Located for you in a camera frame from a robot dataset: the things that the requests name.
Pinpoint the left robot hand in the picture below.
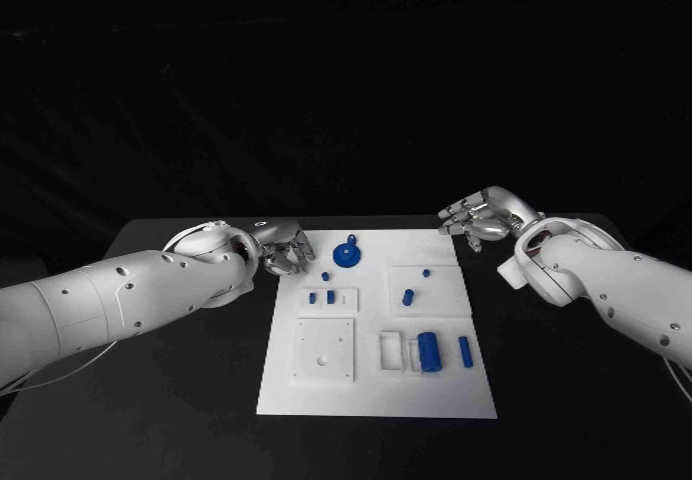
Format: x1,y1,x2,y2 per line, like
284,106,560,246
248,219,318,277

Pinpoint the thick blue cylinder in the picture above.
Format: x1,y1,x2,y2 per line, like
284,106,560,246
415,331,444,374

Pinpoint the white task board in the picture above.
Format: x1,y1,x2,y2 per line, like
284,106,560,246
255,228,498,420

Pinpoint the blue gear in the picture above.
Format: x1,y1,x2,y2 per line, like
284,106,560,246
331,233,363,269

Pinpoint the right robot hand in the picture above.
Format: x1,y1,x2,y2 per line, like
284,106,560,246
435,185,544,253

